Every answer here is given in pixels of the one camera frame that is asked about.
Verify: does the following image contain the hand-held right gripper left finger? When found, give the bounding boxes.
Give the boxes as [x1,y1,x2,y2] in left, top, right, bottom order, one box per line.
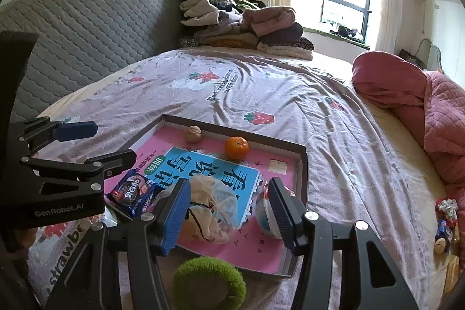
[44,178,192,310]

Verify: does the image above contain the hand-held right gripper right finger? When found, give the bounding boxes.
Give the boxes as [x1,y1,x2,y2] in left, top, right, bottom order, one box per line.
[268,177,420,310]

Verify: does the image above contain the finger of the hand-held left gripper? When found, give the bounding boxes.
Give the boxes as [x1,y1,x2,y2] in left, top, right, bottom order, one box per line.
[12,117,98,151]
[20,149,137,196]

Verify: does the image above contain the white red ball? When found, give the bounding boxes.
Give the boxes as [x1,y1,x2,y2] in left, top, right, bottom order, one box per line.
[255,181,296,240]

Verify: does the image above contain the beige mesh drawstring pouch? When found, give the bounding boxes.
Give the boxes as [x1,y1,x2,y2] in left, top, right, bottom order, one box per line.
[156,175,238,245]

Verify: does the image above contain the blue cookie packet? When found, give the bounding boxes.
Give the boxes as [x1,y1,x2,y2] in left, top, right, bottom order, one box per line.
[110,168,166,218]

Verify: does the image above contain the green fuzzy ring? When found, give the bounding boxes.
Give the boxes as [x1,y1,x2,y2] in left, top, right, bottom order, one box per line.
[171,257,247,310]

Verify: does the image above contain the grey cardboard box pink inside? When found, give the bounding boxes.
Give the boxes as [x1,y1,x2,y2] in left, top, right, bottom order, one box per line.
[103,114,309,277]

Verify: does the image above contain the walnut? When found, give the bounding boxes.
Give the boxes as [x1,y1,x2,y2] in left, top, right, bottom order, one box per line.
[185,126,202,144]

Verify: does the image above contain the person's left hand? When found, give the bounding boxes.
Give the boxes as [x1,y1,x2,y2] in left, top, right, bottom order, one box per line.
[18,227,40,250]

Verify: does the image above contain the small mandarin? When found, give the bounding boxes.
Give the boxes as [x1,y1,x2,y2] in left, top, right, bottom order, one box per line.
[224,136,250,160]

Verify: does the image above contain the grey quilted headboard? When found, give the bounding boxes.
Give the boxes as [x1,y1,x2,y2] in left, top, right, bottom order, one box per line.
[0,0,182,122]

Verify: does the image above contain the strawberry printed bed sheet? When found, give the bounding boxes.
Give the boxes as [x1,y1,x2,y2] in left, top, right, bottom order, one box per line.
[27,46,447,310]

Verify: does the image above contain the blue yellow small toy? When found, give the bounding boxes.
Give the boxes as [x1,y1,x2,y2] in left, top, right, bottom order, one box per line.
[434,219,455,254]

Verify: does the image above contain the red white small toy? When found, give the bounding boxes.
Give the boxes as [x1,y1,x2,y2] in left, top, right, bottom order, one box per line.
[436,197,459,220]

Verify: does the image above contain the pink pillow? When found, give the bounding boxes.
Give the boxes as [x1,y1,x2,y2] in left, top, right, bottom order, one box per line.
[352,52,429,111]

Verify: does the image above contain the green windowsill mat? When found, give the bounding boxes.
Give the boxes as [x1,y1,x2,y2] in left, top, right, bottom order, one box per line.
[303,26,370,50]

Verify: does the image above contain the pile of folded clothes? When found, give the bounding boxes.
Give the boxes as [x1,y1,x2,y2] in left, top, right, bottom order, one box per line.
[176,0,315,61]

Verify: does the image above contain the dark cloth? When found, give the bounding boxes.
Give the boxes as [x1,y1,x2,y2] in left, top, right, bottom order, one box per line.
[329,25,364,42]

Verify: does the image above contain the pink quilt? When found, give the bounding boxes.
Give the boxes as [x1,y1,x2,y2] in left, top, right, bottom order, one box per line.
[418,70,465,209]

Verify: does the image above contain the white standing fan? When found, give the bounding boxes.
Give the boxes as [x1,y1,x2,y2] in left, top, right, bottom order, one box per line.
[418,37,442,71]

